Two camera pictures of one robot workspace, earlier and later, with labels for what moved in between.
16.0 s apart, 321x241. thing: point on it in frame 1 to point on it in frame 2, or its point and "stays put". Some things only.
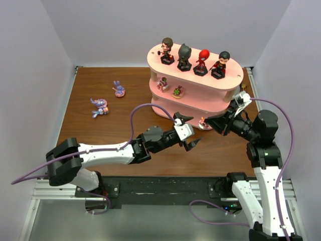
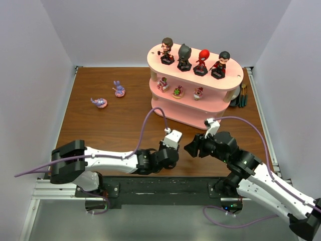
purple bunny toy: (100, 103) stays put
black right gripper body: (226, 123) to (199, 144)
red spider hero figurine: (201, 70) stays put
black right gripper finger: (218, 122) to (192, 148)
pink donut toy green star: (178, 92) stays put
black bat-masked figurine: (184, 52) stays put
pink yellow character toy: (202, 124) to (198, 93)
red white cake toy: (162, 85) stays put
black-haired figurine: (218, 70) stays put
